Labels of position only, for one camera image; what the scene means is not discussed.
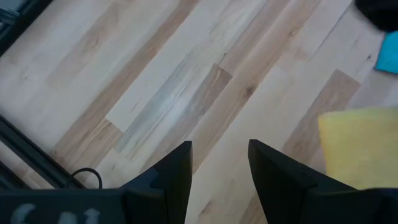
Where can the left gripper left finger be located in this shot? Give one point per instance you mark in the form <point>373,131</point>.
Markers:
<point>177,180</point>

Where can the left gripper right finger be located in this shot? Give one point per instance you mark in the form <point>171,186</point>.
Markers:
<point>280,180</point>

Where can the blue microfiber towel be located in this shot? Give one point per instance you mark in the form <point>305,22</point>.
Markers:
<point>390,56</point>

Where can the yellow microfiber towel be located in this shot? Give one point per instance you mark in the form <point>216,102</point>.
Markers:
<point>360,146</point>

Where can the black aluminium table frame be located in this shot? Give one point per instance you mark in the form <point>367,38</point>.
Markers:
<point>34,152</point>

